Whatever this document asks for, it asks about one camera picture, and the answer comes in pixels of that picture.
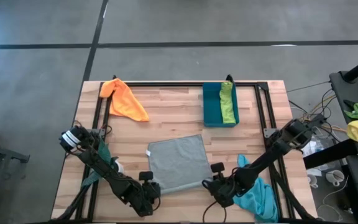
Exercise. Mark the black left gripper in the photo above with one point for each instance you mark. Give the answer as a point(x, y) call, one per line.
point(151, 190)

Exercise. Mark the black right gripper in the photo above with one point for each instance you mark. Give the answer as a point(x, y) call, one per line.
point(221, 189)

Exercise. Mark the grey microfiber towel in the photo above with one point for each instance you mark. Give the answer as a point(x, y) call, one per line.
point(179, 161)

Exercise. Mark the turquoise microfiber towel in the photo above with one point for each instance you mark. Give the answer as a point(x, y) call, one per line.
point(259, 199)

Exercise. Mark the lime green microfiber towel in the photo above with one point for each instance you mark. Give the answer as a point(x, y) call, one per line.
point(227, 105)

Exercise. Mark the teal plastic basket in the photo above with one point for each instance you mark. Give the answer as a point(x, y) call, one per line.
point(211, 105)

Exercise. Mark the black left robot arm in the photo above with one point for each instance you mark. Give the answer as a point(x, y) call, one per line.
point(110, 177)

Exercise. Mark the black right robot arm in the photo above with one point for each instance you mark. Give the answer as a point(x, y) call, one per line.
point(266, 158)

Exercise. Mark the orange microfiber towel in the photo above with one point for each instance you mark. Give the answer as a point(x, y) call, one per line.
point(123, 99)

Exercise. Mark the white plant pot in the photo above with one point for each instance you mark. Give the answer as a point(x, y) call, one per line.
point(120, 168)

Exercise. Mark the green artificial plant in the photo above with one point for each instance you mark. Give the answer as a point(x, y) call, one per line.
point(105, 152)

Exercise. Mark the white mug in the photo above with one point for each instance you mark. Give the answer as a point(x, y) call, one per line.
point(334, 177)
point(312, 180)

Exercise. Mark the clear plastic bag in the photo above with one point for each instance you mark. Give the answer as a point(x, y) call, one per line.
point(315, 147)

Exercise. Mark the black desk crossbar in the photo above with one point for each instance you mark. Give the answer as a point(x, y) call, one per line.
point(328, 155)

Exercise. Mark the black power strip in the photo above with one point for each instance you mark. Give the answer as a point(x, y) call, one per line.
point(317, 119)

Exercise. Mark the grey metal stand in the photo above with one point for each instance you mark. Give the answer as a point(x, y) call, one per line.
point(8, 155)

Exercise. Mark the dark grey side table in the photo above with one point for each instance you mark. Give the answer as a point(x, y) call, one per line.
point(342, 90)

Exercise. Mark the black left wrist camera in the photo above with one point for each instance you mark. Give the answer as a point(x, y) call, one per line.
point(145, 175)

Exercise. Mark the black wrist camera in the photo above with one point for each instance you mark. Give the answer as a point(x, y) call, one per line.
point(145, 175)
point(217, 167)

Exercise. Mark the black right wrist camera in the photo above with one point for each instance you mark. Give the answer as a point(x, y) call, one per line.
point(217, 167)

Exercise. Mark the black aluminium table frame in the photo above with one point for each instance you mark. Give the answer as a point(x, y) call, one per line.
point(182, 84)

